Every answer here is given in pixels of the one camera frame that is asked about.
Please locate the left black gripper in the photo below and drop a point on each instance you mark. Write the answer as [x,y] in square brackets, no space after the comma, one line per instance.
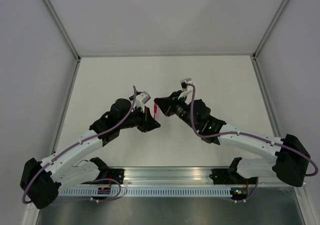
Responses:
[147,122]

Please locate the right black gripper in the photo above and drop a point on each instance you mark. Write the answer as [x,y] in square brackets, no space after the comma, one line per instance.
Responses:
[166,104]

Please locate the red gel pen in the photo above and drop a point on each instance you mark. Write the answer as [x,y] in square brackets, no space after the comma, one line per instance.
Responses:
[155,109]

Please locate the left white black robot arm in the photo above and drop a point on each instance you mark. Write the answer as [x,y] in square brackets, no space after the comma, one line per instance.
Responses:
[43,180]

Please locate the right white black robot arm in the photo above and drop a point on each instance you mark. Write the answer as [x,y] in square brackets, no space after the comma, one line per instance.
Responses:
[283,158]

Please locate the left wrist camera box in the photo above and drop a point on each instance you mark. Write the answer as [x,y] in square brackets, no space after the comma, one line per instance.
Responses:
[141,99]

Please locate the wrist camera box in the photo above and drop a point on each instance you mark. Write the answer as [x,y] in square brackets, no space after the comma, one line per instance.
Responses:
[141,99]
[186,88]

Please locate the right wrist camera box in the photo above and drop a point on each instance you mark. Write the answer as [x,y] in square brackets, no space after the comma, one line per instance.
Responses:
[186,88]

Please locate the aluminium mounting rail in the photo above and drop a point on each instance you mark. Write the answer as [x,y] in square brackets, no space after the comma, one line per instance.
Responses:
[168,175]

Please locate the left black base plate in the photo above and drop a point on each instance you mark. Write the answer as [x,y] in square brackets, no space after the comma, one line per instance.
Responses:
[117,174]

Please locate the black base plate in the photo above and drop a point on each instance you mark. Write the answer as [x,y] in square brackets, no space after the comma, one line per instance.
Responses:
[221,176]
[117,174]

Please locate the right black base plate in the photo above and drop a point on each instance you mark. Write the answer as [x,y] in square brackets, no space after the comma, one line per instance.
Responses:
[221,176]

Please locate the white slotted cable duct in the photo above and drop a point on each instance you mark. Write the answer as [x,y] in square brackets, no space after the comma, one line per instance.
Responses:
[132,191]

